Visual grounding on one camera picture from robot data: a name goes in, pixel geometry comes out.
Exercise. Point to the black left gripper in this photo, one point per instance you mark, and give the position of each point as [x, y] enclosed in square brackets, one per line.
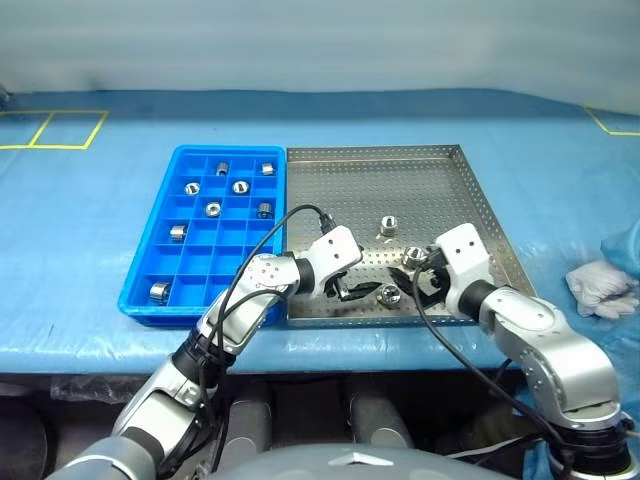
[334, 286]

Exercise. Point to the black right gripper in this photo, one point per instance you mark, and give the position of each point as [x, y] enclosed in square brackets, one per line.
[434, 287]

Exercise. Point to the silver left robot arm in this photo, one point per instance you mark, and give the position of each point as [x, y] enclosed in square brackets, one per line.
[260, 275]

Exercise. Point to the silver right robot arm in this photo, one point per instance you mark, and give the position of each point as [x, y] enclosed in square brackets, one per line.
[565, 350]

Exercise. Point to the steel nut on tray centre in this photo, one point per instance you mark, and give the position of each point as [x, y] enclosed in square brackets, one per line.
[388, 226]

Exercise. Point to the perforated steel tray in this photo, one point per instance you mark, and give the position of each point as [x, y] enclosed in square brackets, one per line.
[400, 190]

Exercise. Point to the blue plastic compartment tray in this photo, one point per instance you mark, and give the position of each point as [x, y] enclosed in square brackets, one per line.
[200, 260]

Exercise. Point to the white gloved person hand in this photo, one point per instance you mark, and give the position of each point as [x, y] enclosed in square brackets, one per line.
[597, 287]

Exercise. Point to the metal roller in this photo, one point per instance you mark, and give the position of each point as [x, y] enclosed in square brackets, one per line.
[192, 188]
[221, 168]
[267, 168]
[213, 208]
[264, 210]
[414, 256]
[389, 295]
[160, 292]
[178, 232]
[240, 187]

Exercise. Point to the grey rounded cylinder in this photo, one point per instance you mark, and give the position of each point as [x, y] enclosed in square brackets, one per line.
[252, 420]
[380, 420]

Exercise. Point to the grey robot torso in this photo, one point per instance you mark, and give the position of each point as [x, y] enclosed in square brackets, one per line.
[360, 470]

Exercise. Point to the blue plastic table cover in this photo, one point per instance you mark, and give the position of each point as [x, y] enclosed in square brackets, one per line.
[150, 100]

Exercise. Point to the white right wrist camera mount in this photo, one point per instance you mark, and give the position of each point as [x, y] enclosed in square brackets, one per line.
[462, 255]

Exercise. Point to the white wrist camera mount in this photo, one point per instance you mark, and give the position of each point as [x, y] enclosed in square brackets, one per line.
[462, 255]
[332, 252]

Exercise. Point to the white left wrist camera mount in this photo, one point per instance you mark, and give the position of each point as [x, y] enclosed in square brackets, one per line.
[332, 252]

